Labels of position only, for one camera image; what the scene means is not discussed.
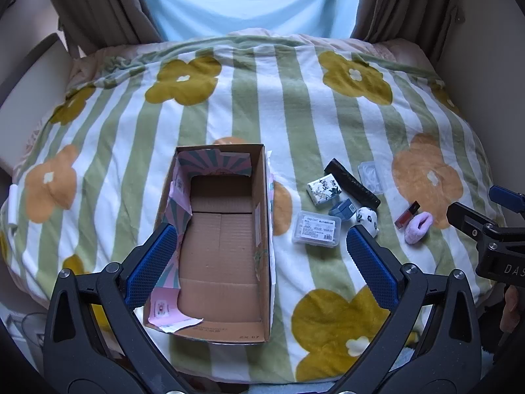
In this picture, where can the red lipstick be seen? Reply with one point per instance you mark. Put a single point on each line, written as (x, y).
(407, 214)

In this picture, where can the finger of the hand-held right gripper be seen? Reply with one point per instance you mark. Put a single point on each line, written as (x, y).
(471, 218)
(506, 198)

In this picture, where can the brown curtain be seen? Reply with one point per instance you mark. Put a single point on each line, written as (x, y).
(402, 4)
(102, 4)

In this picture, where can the small clear plastic case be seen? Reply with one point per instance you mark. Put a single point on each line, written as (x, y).
(371, 176)

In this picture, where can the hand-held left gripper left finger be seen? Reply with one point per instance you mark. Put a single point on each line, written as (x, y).
(149, 262)

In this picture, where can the white patterned sock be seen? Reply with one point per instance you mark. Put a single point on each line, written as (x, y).
(367, 219)

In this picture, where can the person's right hand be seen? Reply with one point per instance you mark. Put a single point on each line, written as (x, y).
(512, 308)

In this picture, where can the white sheer curtain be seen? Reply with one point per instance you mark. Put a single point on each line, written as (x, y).
(246, 0)

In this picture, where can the pink fluffy scrunchie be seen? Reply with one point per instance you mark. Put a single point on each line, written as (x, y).
(418, 230)

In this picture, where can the white printed tissue pack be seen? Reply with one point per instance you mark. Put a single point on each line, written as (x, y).
(324, 189)

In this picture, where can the cardboard box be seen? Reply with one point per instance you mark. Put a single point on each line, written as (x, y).
(223, 254)

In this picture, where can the clear plastic floss box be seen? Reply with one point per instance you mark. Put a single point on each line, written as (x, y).
(316, 230)

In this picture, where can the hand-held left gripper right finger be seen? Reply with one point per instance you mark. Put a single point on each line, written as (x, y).
(371, 266)

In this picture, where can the floral striped blanket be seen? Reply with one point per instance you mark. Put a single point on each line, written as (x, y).
(266, 102)

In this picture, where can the black garbage bag roll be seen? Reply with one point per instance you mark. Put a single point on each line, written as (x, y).
(357, 186)

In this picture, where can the small blue box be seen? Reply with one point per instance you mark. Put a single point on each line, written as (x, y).
(342, 210)

